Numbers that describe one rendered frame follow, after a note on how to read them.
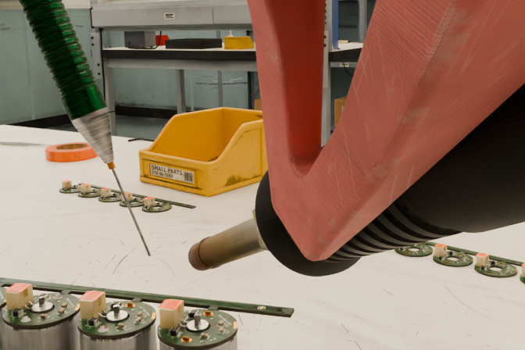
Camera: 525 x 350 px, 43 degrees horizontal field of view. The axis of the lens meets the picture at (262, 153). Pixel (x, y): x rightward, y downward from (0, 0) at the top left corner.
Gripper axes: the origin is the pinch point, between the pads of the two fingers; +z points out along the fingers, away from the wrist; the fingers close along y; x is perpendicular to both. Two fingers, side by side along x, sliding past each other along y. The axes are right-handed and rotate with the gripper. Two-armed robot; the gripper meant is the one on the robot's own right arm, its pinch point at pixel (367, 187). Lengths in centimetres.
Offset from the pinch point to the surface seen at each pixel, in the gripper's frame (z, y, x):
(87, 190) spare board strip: 36, -7, -38
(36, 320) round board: 11.7, 3.9, -7.4
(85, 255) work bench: 28.1, -2.7, -23.8
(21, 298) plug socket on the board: 11.9, 4.1, -8.6
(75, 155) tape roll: 43, -9, -51
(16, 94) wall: 325, -73, -461
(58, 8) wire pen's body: 2.3, 2.7, -10.6
